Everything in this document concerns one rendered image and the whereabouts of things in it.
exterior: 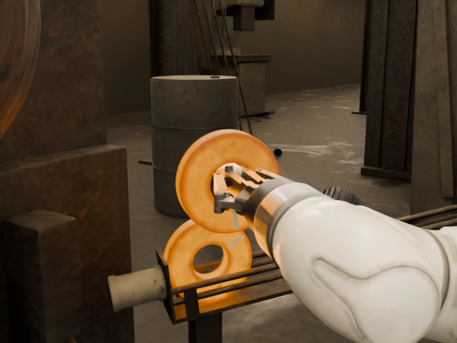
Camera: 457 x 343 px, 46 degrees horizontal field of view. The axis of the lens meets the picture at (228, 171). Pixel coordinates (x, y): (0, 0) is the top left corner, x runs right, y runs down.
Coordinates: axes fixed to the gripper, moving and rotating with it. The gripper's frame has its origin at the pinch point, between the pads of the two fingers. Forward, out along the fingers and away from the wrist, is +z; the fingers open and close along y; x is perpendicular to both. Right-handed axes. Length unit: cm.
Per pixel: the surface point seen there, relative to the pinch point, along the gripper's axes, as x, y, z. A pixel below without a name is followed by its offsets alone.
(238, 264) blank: -19.3, 4.9, 8.1
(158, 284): -20.4, -9.4, 7.2
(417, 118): -29, 172, 172
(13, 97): 10.7, -28.7, 7.9
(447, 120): -28, 176, 153
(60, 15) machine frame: 21.7, -20.8, 32.6
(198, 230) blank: -12.3, -2.1, 8.5
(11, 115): 8.3, -29.3, 7.4
